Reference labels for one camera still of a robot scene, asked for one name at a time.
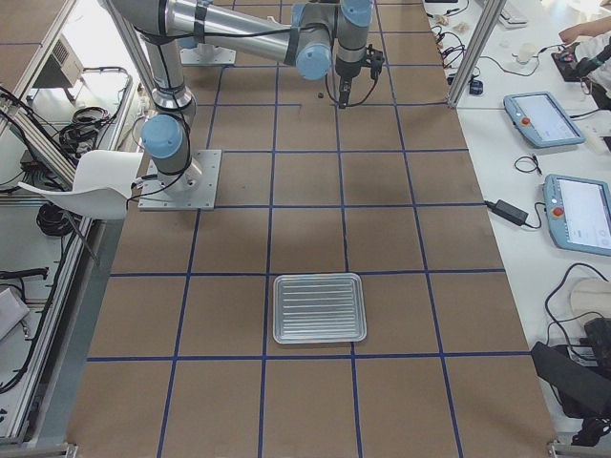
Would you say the near blue teach pendant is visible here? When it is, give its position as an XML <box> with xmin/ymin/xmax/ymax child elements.
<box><xmin>542</xmin><ymin>174</ymin><xmax>610</xmax><ymax>257</ymax></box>

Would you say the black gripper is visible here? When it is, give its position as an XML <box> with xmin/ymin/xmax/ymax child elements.
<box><xmin>335</xmin><ymin>56</ymin><xmax>385</xmax><ymax>109</ymax></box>

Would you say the blue teach pendant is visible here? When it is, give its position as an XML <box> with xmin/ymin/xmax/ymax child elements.
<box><xmin>503</xmin><ymin>92</ymin><xmax>585</xmax><ymax>149</ymax></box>
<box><xmin>542</xmin><ymin>174</ymin><xmax>610</xmax><ymax>257</ymax></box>

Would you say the ribbed metal tray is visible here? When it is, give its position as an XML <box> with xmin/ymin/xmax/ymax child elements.
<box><xmin>273</xmin><ymin>273</ymin><xmax>368</xmax><ymax>344</ymax></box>

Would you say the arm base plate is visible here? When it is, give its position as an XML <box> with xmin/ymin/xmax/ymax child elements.
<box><xmin>180</xmin><ymin>44</ymin><xmax>237</xmax><ymax>67</ymax></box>
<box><xmin>137</xmin><ymin>150</ymin><xmax>221</xmax><ymax>211</ymax></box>

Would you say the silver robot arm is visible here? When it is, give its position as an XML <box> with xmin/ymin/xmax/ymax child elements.
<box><xmin>105</xmin><ymin>1</ymin><xmax>385</xmax><ymax>198</ymax></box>

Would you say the white paper cup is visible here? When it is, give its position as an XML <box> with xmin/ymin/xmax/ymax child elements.
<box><xmin>516</xmin><ymin>43</ymin><xmax>537</xmax><ymax>65</ymax></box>

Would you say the black power adapter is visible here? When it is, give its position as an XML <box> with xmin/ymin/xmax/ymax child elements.
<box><xmin>484</xmin><ymin>199</ymin><xmax>528</xmax><ymax>226</ymax></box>

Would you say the far blue teach pendant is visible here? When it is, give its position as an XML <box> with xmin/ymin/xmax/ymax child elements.
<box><xmin>503</xmin><ymin>92</ymin><xmax>585</xmax><ymax>149</ymax></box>

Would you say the aluminium frame post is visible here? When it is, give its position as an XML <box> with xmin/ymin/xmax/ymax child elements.
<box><xmin>448</xmin><ymin>0</ymin><xmax>506</xmax><ymax>109</ymax></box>

